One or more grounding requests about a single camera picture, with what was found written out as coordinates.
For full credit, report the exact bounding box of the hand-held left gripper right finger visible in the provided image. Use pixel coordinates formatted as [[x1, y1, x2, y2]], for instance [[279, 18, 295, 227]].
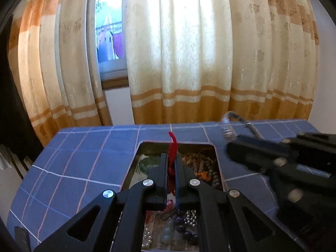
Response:
[[175, 153, 305, 252]]

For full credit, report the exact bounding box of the narrow cream patterned curtain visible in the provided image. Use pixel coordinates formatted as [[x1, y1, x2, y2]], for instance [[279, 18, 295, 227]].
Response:
[[8, 0, 112, 147]]

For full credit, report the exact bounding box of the red tin box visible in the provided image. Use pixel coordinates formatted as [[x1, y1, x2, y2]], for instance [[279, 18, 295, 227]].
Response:
[[119, 141, 227, 252]]

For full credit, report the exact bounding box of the pale jade pendant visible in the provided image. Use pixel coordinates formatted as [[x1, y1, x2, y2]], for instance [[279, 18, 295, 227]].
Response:
[[161, 219, 176, 244]]

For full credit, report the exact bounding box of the silver bead bracelet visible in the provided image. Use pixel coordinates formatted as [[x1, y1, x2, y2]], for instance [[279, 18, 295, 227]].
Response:
[[182, 209, 198, 227]]

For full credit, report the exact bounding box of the red string bracelet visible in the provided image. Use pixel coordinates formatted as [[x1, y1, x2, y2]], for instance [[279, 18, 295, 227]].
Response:
[[167, 131, 179, 197]]

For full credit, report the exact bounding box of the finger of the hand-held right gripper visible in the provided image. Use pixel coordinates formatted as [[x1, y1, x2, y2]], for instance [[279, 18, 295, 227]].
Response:
[[226, 134, 300, 173]]

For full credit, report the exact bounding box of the brown wooden bead necklace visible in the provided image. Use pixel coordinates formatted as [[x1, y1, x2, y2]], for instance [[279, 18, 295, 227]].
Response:
[[181, 148, 222, 189]]

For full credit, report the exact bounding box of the silver bangle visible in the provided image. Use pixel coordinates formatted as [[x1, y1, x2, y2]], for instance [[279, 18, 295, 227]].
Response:
[[222, 112, 261, 139]]

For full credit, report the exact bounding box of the printed paper sheet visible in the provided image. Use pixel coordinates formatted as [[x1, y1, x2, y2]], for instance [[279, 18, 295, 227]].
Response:
[[129, 168, 150, 189]]

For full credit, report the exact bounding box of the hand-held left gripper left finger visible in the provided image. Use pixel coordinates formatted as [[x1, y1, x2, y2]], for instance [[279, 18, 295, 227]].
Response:
[[33, 153, 168, 252]]

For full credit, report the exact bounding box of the blue plaid cloth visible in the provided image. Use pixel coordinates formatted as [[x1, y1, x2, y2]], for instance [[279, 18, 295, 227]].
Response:
[[7, 119, 336, 252]]

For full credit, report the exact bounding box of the wooden window sill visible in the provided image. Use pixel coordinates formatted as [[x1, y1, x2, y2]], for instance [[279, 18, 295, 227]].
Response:
[[101, 76, 130, 90]]

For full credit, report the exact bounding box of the green jade bangle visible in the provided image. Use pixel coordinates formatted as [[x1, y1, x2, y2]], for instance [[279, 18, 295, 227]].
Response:
[[138, 157, 158, 175]]

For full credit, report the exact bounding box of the window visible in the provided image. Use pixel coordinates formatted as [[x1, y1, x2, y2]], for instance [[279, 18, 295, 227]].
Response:
[[94, 0, 128, 71]]

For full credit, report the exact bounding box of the wide cream patterned curtain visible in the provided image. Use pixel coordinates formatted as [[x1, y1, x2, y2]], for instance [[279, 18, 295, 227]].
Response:
[[122, 0, 321, 125]]

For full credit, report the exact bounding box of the dark bead bracelet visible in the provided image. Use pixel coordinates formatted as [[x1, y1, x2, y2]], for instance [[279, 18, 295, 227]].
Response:
[[173, 215, 200, 244]]

